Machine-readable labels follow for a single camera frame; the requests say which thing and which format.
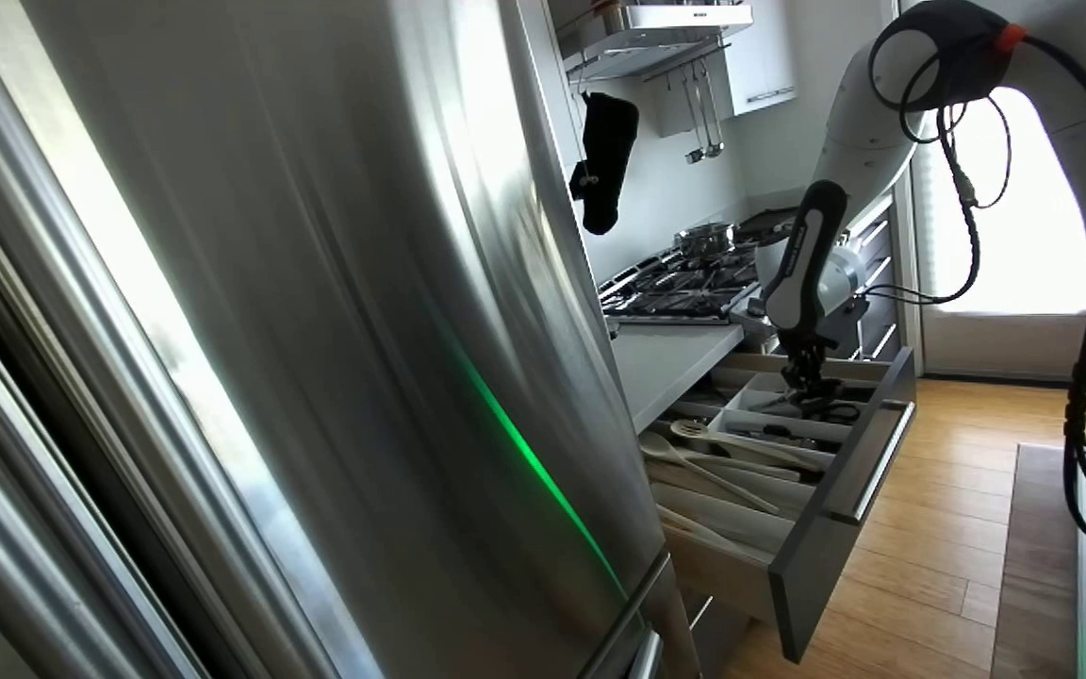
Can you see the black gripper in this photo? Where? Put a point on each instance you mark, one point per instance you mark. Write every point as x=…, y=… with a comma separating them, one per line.
x=806, y=345

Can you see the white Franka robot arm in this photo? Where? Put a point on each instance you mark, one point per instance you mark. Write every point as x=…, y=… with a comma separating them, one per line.
x=863, y=136

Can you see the grey front wooden drawer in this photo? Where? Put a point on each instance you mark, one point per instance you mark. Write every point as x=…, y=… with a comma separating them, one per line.
x=819, y=552

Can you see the white cutlery tray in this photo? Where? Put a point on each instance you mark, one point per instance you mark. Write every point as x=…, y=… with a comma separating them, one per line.
x=756, y=403

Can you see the wooden spoon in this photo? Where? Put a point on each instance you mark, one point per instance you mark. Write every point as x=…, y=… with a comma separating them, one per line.
x=745, y=442

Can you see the grey lower kitchen cabinets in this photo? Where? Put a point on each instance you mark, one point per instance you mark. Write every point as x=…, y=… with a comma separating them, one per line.
x=876, y=296

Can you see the wooden spatula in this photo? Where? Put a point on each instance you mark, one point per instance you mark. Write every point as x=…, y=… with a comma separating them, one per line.
x=707, y=476

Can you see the gas stove top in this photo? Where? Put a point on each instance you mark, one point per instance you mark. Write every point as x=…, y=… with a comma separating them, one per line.
x=681, y=290

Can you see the steel cooking pot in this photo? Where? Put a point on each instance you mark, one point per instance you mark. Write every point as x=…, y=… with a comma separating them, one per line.
x=707, y=239

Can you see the bright glass balcony door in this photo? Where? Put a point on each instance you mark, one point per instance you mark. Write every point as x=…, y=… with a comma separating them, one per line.
x=1020, y=249

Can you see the hanging metal ladle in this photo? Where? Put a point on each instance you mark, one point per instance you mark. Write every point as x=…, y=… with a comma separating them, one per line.
x=712, y=149
x=695, y=151

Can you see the wooden stand board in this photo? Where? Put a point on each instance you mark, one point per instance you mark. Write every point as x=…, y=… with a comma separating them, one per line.
x=1034, y=569

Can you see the black oven mitt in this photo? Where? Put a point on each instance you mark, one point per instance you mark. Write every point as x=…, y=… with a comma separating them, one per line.
x=602, y=164

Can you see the steel range hood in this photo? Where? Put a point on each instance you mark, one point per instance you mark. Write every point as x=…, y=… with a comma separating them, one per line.
x=641, y=30

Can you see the stainless steel fridge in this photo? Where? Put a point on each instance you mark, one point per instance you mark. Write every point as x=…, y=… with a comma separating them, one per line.
x=253, y=313

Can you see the white wall cabinet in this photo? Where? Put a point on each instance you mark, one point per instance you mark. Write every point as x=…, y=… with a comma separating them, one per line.
x=762, y=58

